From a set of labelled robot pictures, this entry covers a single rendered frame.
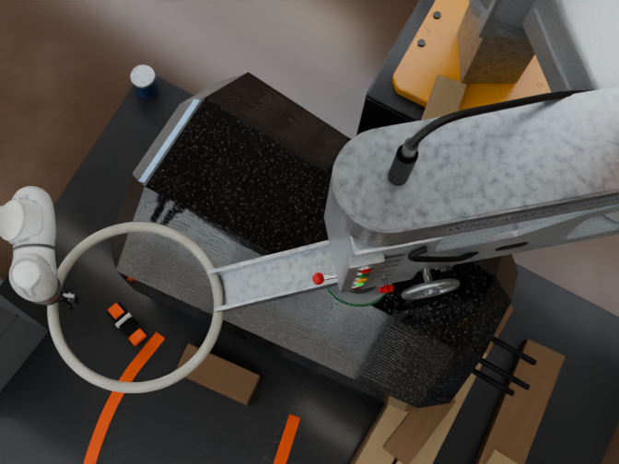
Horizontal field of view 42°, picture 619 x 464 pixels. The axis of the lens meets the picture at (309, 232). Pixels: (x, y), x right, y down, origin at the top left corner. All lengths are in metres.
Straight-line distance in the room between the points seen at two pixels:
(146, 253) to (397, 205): 1.23
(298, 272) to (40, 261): 0.70
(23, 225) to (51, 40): 1.77
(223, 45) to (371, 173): 2.14
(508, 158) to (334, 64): 2.04
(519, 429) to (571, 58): 1.63
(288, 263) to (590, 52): 0.97
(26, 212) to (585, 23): 1.44
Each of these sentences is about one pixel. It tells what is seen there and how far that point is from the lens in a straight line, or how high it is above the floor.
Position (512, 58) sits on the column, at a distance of 2.64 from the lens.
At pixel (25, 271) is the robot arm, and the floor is 1.29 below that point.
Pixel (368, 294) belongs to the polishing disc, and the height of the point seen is 0.88.
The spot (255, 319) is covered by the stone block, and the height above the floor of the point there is 0.67.
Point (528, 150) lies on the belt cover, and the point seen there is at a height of 1.72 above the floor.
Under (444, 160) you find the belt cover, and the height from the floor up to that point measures 1.72.
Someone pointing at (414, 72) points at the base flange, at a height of 0.78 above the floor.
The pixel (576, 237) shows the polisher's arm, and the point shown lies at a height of 1.26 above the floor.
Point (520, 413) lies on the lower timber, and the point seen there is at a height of 0.08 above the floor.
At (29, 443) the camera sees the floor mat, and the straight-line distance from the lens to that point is 3.34.
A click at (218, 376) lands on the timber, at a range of 3.10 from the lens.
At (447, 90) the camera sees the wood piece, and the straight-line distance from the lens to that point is 2.69.
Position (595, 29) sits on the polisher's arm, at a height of 1.50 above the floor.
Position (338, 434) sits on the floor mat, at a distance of 3.21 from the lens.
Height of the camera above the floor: 3.22
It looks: 75 degrees down
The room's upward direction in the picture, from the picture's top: 7 degrees clockwise
